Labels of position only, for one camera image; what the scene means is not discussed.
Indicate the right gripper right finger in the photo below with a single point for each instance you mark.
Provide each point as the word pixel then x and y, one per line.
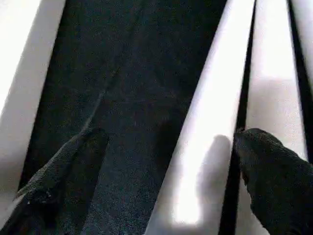
pixel 276 186

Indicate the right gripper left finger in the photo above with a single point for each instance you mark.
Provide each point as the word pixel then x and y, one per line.
pixel 61 191

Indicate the black work mat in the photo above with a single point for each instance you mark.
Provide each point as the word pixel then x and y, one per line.
pixel 134 98

